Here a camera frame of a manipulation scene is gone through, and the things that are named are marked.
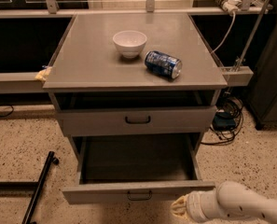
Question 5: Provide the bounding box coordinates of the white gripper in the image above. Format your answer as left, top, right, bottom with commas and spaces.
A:
171, 189, 220, 223

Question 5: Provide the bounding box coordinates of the grey bottom drawer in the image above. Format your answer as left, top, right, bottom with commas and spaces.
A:
62, 133, 215, 204

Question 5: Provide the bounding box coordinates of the grey drawer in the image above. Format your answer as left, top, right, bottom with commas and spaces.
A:
56, 106, 216, 136
62, 133, 215, 204

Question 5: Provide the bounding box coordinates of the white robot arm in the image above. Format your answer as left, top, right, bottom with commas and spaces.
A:
171, 181, 277, 224

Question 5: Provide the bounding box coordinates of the grey middle drawer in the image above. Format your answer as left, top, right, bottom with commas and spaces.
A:
56, 106, 216, 136

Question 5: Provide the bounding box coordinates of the grey drawer cabinet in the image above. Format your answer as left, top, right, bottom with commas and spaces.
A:
42, 13, 229, 147

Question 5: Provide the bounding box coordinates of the dark blue floor box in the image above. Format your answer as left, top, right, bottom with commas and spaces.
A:
213, 112, 236, 131

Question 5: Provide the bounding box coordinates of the blue soda can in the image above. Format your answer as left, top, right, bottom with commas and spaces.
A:
145, 50, 182, 79

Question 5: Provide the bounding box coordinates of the white ceramic bowl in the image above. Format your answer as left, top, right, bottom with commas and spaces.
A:
113, 30, 147, 59

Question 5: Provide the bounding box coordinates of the yellow tape piece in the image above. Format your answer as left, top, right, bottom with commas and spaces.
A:
35, 67, 51, 81

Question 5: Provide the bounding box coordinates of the white power strip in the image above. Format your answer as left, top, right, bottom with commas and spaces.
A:
215, 0, 241, 15

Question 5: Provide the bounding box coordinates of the thin metal rod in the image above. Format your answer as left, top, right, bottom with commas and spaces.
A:
231, 0, 270, 72

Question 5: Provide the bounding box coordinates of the black cable bundle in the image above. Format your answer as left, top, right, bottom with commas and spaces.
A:
201, 96, 244, 147

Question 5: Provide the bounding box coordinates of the black metal floor frame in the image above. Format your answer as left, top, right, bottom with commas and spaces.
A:
0, 151, 59, 224

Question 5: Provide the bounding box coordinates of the white power cable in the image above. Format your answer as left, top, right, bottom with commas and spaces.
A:
210, 11, 237, 55

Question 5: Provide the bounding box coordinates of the grey metal rail frame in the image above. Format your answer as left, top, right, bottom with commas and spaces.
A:
0, 6, 274, 95

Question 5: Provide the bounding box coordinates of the black floor cable left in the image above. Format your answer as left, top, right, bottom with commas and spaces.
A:
0, 105, 15, 118

